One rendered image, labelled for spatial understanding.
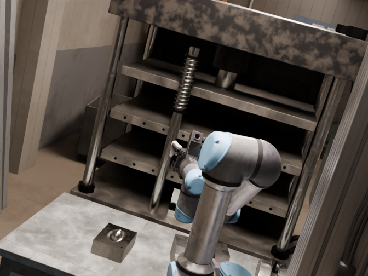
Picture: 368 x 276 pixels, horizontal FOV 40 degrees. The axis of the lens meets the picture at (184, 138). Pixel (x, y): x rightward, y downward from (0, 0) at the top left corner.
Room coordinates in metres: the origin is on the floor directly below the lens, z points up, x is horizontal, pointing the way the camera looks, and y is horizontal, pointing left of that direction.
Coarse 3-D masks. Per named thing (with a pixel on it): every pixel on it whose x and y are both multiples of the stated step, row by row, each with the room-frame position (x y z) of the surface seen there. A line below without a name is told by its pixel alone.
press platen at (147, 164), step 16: (144, 128) 3.42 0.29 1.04; (112, 144) 2.91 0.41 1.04; (128, 144) 2.99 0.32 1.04; (144, 144) 3.07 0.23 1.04; (160, 144) 3.16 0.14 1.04; (112, 160) 2.75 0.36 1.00; (128, 160) 2.74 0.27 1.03; (144, 160) 2.77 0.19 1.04; (176, 176) 2.70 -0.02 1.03; (288, 176) 3.21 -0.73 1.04; (272, 192) 2.82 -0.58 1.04; (288, 192) 2.89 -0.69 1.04; (256, 208) 2.63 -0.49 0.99; (272, 208) 2.61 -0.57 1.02
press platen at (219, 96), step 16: (128, 64) 2.87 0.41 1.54; (144, 64) 3.02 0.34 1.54; (160, 64) 3.19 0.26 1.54; (176, 64) 3.37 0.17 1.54; (144, 80) 2.77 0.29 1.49; (160, 80) 2.76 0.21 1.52; (176, 80) 2.76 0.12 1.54; (208, 80) 3.05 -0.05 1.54; (208, 96) 2.72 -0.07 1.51; (224, 96) 2.71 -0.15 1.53; (240, 96) 2.81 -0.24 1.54; (256, 96) 2.95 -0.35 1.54; (272, 96) 3.10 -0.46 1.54; (288, 96) 3.27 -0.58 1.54; (256, 112) 2.68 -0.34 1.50; (272, 112) 2.67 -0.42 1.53; (288, 112) 2.71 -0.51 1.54; (304, 112) 2.85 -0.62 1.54; (304, 128) 2.64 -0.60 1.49
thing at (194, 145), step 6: (192, 132) 1.78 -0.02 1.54; (198, 132) 1.79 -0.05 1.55; (192, 138) 1.77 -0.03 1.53; (198, 138) 1.78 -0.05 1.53; (192, 144) 1.76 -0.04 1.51; (198, 144) 1.77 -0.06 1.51; (186, 150) 1.76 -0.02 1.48; (192, 150) 1.75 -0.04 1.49; (198, 150) 1.76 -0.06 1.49; (186, 156) 1.74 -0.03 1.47; (192, 156) 1.74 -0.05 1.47
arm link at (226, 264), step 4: (220, 264) 1.40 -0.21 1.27; (224, 264) 1.40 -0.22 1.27; (228, 264) 1.41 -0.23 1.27; (232, 264) 1.42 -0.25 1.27; (236, 264) 1.43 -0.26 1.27; (216, 268) 1.39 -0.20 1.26; (220, 268) 1.38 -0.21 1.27; (224, 268) 1.37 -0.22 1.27; (228, 268) 1.38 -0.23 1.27; (232, 268) 1.39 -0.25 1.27; (236, 268) 1.40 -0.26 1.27; (240, 268) 1.41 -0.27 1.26; (244, 268) 1.42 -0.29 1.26; (216, 272) 1.36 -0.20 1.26; (220, 272) 1.37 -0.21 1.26; (224, 272) 1.36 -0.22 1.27; (228, 272) 1.36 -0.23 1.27; (232, 272) 1.37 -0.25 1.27; (236, 272) 1.38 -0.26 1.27; (240, 272) 1.39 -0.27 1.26; (244, 272) 1.40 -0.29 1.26; (248, 272) 1.41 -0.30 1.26
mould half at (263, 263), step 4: (260, 260) 2.30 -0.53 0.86; (264, 260) 2.17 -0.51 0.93; (260, 264) 2.14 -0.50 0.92; (264, 264) 2.12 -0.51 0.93; (268, 264) 2.13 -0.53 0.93; (256, 268) 2.28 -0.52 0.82; (260, 268) 2.10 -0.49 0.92; (264, 268) 2.10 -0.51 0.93; (268, 268) 2.11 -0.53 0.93; (280, 268) 2.12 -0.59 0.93; (284, 268) 2.13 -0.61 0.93; (256, 272) 2.21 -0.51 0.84; (260, 272) 2.08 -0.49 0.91; (264, 272) 2.08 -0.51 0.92; (268, 272) 2.09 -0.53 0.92; (280, 272) 2.10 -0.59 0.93; (284, 272) 2.10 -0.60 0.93
